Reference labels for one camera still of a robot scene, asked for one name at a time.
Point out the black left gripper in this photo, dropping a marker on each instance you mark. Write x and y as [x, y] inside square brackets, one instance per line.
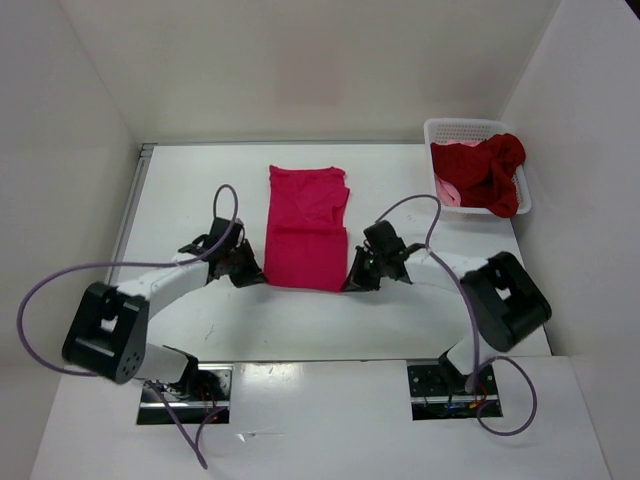
[252, 274]

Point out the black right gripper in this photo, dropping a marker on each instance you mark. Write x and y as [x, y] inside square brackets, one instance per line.
[351, 283]

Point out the magenta t shirt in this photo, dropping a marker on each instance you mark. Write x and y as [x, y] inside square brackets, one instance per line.
[306, 244]

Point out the dark red t shirt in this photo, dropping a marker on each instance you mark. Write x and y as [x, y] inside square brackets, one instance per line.
[482, 174]

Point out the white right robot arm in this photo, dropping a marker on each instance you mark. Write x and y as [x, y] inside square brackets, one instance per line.
[504, 304]

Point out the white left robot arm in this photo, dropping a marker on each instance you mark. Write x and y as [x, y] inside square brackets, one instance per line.
[108, 335]

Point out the light pink t shirt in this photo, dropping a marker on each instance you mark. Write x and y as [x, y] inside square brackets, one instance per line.
[445, 191]

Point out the white perforated plastic basket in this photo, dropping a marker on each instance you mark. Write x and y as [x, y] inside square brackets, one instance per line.
[467, 130]

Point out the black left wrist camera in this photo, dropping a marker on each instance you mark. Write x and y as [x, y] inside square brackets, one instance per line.
[224, 234]

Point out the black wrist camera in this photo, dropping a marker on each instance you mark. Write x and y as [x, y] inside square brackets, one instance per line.
[224, 234]
[382, 239]

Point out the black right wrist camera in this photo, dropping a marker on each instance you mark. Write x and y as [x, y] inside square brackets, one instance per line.
[382, 239]

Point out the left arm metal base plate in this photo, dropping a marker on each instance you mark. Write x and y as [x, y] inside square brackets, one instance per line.
[209, 391]

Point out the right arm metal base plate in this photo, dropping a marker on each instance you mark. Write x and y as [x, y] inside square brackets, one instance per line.
[434, 397]

